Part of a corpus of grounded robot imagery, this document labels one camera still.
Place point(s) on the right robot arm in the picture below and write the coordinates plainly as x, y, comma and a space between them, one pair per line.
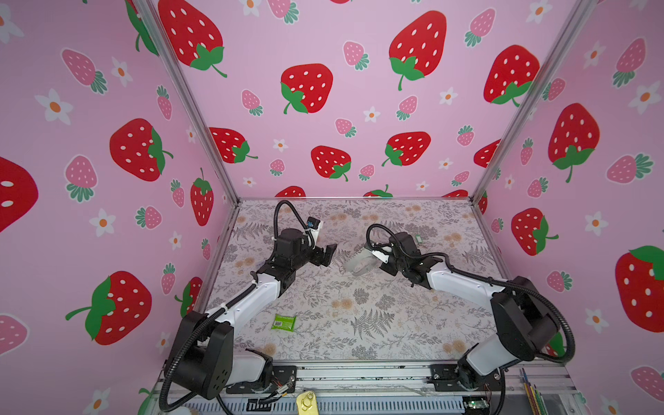
528, 325

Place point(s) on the green packet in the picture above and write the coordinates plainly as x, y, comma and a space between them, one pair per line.
285, 323

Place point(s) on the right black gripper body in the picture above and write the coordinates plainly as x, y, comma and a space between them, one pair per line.
393, 264

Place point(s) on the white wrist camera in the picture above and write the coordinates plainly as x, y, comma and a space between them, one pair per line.
384, 254
313, 228

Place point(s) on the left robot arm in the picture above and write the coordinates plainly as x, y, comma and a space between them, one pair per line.
203, 360

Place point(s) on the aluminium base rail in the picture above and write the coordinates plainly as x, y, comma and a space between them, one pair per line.
398, 387

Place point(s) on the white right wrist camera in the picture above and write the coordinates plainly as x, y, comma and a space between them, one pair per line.
384, 254

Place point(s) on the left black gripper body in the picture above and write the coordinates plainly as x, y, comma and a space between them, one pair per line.
317, 259

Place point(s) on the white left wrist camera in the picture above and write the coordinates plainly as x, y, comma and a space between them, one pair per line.
313, 228

